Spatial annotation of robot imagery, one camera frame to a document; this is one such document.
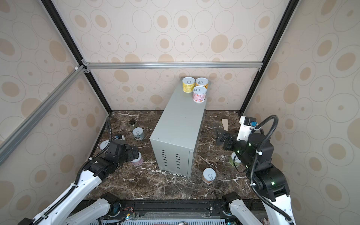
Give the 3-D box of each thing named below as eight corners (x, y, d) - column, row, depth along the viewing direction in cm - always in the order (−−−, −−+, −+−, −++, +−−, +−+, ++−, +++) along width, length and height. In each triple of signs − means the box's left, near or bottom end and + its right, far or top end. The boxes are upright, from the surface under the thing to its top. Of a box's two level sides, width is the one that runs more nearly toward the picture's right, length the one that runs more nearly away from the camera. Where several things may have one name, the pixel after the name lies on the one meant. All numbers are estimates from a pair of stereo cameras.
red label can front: (202, 183, 84) (204, 180, 79) (201, 171, 89) (202, 168, 84) (215, 183, 84) (217, 180, 79) (213, 171, 89) (215, 168, 84)
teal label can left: (133, 140, 103) (131, 135, 99) (135, 131, 108) (133, 127, 104) (143, 140, 103) (142, 135, 99) (145, 131, 108) (144, 127, 104)
